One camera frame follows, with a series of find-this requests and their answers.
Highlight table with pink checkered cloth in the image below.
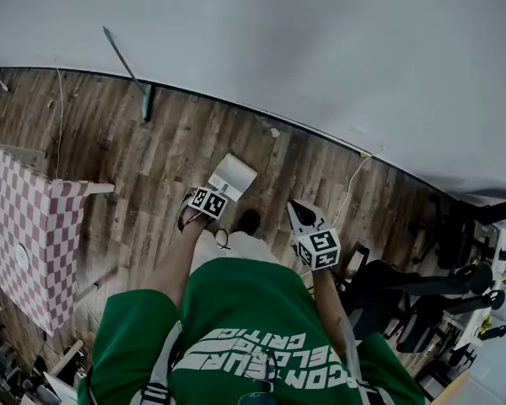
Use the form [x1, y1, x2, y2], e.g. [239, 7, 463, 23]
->
[0, 137, 119, 339]

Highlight teal broom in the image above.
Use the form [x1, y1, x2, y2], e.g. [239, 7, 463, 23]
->
[101, 25, 154, 124]

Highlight person's right forearm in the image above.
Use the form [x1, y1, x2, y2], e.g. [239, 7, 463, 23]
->
[310, 267, 352, 354]

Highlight white harness strap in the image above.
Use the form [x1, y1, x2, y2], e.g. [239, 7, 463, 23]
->
[141, 321, 183, 405]
[336, 316, 389, 405]

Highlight black shoe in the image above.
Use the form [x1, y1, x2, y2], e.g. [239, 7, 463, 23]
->
[237, 208, 263, 236]

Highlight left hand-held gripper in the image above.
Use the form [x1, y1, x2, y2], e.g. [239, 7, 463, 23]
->
[188, 186, 229, 221]

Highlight black office chair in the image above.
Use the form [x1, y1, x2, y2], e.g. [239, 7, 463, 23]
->
[339, 245, 506, 354]
[411, 194, 506, 269]

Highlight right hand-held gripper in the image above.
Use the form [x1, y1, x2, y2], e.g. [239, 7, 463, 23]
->
[287, 199, 342, 272]

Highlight green printed t-shirt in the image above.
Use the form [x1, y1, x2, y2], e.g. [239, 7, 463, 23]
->
[78, 257, 425, 405]

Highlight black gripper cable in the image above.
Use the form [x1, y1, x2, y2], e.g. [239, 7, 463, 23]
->
[176, 190, 234, 251]

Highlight white round plate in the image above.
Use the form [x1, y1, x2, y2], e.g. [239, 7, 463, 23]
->
[13, 242, 31, 267]

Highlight white long-handled dustpan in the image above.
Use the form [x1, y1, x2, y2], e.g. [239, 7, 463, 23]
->
[207, 153, 259, 203]

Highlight white cable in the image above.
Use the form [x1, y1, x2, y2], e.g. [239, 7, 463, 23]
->
[336, 143, 385, 227]
[53, 67, 67, 177]

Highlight person's beige trousers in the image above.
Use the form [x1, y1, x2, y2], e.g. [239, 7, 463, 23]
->
[191, 229, 284, 278]

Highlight person's left forearm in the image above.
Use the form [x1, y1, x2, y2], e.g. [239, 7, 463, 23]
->
[145, 215, 210, 307]

